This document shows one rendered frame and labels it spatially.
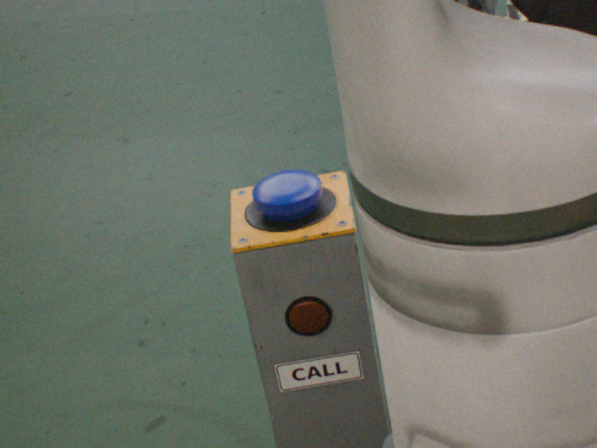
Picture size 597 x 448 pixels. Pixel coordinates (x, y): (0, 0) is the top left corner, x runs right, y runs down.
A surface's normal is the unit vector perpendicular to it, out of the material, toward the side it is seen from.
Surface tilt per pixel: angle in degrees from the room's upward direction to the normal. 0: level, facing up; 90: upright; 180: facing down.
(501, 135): 69
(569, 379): 90
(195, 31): 0
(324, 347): 90
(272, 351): 90
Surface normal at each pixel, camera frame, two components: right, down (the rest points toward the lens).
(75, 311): -0.17, -0.85
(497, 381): -0.26, 0.52
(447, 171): -0.13, 0.74
